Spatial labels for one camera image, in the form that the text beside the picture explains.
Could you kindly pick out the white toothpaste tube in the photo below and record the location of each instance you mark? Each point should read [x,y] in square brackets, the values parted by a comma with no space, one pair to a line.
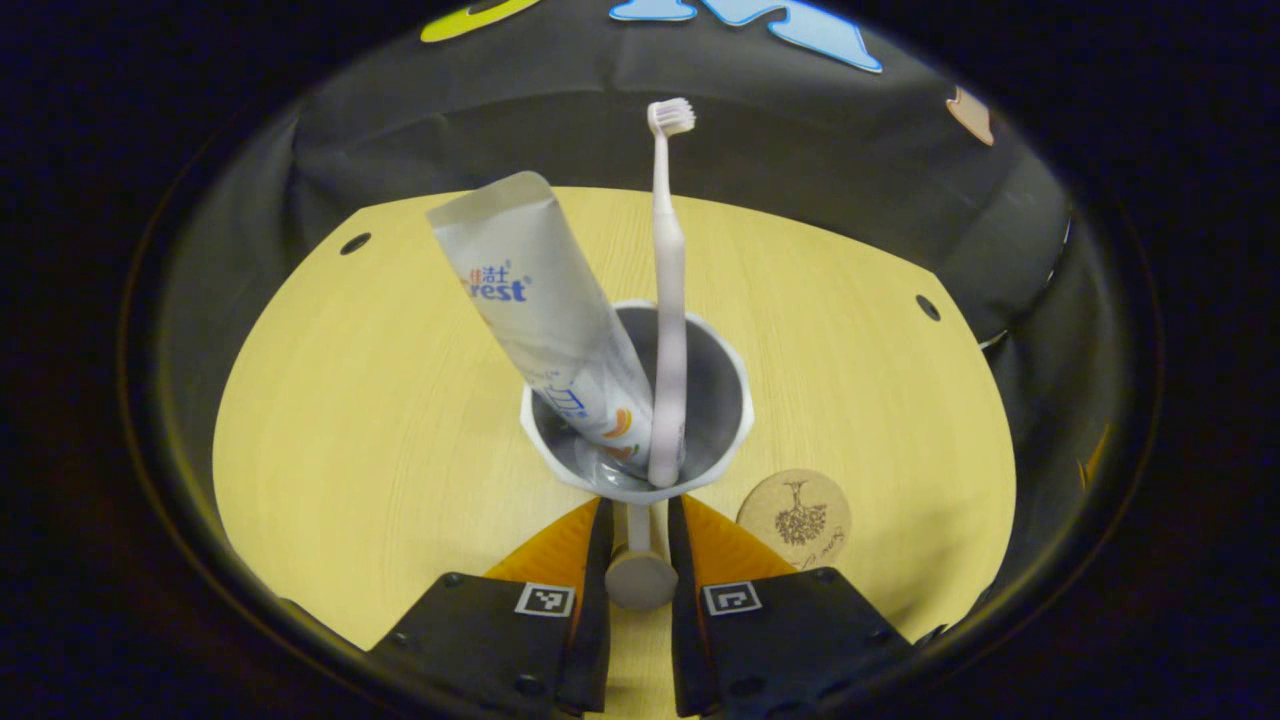
[530,270]

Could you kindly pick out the black backdrop cloth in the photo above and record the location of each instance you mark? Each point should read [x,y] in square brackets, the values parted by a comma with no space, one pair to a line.
[450,130]

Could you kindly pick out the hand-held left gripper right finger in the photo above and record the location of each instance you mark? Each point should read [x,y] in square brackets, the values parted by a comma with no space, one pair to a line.
[685,640]

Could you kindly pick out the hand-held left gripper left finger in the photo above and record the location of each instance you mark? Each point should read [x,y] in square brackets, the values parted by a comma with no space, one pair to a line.
[595,640]

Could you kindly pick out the round cork coaster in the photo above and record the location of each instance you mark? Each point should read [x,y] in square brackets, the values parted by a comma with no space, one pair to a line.
[800,520]

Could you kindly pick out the pale pink toothbrush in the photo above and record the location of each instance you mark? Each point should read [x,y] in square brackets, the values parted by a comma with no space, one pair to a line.
[668,300]

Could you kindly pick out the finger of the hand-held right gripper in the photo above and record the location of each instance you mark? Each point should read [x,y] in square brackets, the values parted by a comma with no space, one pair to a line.
[1093,462]

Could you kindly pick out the wooden desktop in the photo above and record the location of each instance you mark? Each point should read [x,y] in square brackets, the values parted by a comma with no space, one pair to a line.
[350,450]

